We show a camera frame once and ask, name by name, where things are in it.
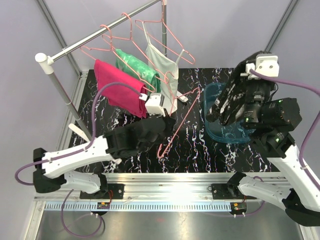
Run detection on magenta trousers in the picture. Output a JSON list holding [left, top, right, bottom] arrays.
[[93, 59, 148, 118]]

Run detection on pink hanger of magenta trousers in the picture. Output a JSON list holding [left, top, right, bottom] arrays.
[[80, 29, 156, 94]]

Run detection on green tie-dye trousers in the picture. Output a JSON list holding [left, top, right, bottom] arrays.
[[115, 48, 161, 93]]

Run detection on pink hanger of black trousers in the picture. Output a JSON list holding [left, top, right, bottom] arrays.
[[156, 71, 202, 159]]

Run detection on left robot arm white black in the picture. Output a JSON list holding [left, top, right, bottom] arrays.
[[33, 115, 176, 199]]

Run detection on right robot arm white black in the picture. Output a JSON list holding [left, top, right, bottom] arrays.
[[226, 79, 320, 227]]

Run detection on pink hanger of camisole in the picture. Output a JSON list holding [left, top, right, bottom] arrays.
[[135, 0, 196, 65]]

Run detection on blue transparent plastic basket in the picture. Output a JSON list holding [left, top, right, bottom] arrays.
[[203, 82, 255, 144]]

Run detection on white camisole top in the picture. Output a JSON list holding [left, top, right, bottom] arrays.
[[142, 23, 185, 114]]

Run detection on metal clothes rack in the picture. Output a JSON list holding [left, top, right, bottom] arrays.
[[35, 0, 158, 140]]

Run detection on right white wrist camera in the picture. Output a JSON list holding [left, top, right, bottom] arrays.
[[245, 53, 280, 80]]

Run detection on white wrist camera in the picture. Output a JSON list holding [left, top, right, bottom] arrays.
[[245, 53, 280, 80], [139, 93, 167, 117]]

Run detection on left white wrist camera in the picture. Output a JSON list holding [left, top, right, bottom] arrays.
[[139, 93, 167, 117]]

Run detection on aluminium mounting rail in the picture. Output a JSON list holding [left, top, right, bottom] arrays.
[[24, 173, 319, 240]]

